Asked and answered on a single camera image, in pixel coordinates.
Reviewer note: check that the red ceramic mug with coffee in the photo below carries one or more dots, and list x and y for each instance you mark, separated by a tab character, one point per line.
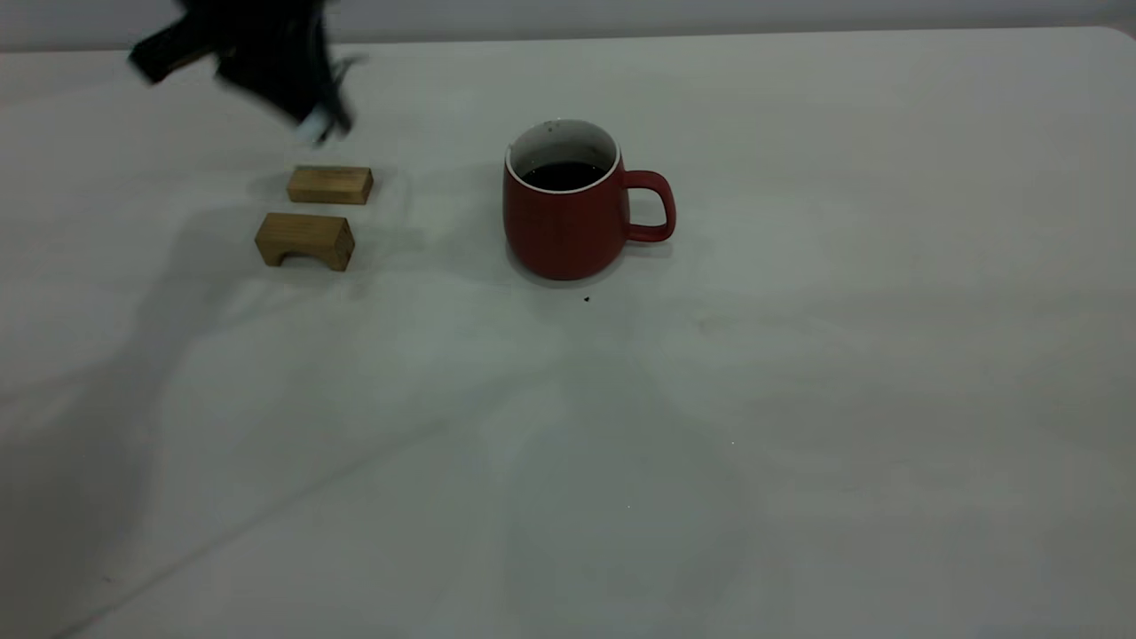
568	231

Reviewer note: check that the flat rectangular wooden block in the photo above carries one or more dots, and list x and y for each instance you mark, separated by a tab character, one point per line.
330	185

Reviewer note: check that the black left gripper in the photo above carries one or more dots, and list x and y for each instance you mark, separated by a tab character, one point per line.
248	35

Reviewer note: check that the arched wooden block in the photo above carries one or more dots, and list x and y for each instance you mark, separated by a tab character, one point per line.
306	238

